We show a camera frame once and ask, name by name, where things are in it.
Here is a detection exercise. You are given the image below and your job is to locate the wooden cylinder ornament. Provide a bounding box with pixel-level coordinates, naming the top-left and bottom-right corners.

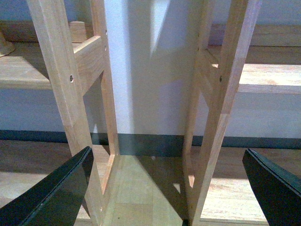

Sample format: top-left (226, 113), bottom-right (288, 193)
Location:
top-left (69, 21), bottom-right (87, 43)

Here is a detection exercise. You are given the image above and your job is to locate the light wooden shelf unit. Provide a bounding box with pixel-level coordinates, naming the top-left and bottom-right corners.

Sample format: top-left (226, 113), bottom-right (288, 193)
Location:
top-left (0, 0), bottom-right (301, 226)

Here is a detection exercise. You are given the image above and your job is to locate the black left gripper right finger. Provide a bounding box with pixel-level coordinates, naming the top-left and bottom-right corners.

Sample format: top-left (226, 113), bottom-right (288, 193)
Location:
top-left (242, 149), bottom-right (301, 226)

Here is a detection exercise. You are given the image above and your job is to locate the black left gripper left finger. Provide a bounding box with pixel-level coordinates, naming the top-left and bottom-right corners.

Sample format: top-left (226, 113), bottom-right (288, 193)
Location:
top-left (0, 146), bottom-right (94, 226)

